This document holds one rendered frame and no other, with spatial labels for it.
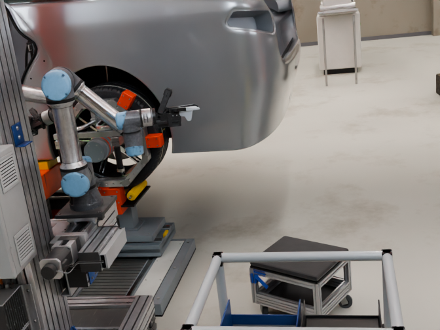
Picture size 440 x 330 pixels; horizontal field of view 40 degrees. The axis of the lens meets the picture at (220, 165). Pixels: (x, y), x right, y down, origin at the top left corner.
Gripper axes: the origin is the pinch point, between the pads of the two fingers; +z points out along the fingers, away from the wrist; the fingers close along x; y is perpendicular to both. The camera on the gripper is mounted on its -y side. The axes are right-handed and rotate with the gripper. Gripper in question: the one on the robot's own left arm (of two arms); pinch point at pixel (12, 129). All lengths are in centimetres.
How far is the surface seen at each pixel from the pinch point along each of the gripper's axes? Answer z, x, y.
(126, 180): -29, 71, -1
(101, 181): -13, 68, -6
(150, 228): -23, 112, 9
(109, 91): -40, 33, -39
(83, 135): -24.3, 30.0, -8.4
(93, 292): 7, 91, 54
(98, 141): -28.2, 39.7, -9.2
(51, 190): 24, 70, -15
